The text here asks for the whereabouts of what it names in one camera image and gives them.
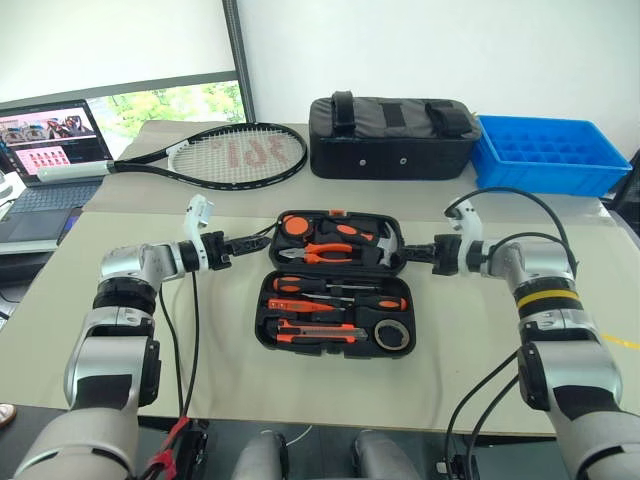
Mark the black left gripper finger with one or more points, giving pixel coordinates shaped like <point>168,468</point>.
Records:
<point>250,241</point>
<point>248,250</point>

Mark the white object beside laptop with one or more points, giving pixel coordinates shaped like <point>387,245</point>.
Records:
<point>6,192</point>

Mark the orange black tape measure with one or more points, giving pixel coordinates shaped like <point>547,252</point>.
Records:
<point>295,226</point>

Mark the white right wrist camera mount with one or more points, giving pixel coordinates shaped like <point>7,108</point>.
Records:
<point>467,225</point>

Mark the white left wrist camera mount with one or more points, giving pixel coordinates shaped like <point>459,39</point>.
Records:
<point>195,225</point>

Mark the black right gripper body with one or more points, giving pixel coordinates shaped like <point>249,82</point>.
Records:
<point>446,255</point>

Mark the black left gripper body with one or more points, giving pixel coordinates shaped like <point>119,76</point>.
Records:
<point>216,252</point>

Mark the blue plastic compartment crate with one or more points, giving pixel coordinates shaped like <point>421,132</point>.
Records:
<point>545,177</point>

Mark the black tool case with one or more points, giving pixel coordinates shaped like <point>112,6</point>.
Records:
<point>330,351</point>

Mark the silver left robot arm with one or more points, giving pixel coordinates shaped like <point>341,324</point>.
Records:
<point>110,360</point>

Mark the black stand frame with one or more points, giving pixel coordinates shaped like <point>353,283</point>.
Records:
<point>200,450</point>
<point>457,465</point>

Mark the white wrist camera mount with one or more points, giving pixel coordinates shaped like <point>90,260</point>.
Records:
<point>467,225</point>
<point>195,225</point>

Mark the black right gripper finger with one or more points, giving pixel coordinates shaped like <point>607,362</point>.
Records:
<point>419,258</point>
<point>417,249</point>

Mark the orange black utility knife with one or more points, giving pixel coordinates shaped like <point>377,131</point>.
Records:
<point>320,332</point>

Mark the black tennis racket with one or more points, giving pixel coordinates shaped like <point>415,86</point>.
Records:
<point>240,155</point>

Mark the black grey fabric bag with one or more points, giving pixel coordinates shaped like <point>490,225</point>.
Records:
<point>390,150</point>

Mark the grey rounded shape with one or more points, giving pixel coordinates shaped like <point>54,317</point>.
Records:
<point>262,460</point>
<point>385,460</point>

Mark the white side desk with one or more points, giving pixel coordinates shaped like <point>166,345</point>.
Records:
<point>25,246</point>

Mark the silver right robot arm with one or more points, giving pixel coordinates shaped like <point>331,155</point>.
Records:
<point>565,360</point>

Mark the dark window frame post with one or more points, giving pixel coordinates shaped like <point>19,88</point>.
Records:
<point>240,50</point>

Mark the black tape roll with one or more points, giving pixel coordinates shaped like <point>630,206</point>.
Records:
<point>381,342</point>

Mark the open laptop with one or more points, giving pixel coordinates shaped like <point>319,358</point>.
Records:
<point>50,135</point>

